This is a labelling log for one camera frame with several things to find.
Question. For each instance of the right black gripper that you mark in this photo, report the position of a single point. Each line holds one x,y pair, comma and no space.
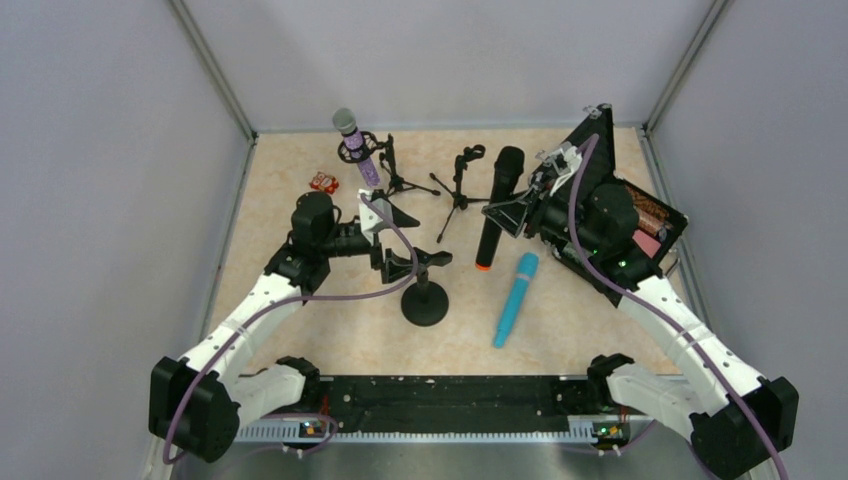
525,214

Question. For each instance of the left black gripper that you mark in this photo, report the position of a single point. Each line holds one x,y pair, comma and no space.
380,244

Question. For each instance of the teal microphone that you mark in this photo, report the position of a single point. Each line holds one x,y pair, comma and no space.
524,274

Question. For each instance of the round base microphone stand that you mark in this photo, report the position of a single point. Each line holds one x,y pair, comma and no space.
426,303

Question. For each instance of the shock mount tripod stand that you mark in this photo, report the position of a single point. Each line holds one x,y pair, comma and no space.
383,154

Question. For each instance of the purple glitter microphone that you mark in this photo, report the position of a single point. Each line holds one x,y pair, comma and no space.
354,149

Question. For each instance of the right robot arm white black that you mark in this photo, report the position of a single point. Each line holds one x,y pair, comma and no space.
736,420

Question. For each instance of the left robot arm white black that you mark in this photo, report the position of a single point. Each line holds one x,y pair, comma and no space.
198,401

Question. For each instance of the small black tripod stand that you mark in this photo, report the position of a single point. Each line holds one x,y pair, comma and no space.
460,200

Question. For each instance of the red owl toy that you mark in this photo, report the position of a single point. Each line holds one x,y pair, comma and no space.
324,182

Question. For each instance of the black foam lined case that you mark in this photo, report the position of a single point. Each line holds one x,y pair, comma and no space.
596,172

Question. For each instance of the poker chip rolls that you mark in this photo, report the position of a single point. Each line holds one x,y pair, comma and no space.
654,219

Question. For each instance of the pink card box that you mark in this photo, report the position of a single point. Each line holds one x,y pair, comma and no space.
648,244

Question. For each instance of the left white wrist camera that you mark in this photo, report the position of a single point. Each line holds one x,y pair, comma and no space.
374,208

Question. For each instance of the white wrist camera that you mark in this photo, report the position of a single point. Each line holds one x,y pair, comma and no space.
374,208
557,166

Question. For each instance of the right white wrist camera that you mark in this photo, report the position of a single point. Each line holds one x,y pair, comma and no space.
557,166

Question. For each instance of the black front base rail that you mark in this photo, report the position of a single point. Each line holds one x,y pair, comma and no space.
453,404

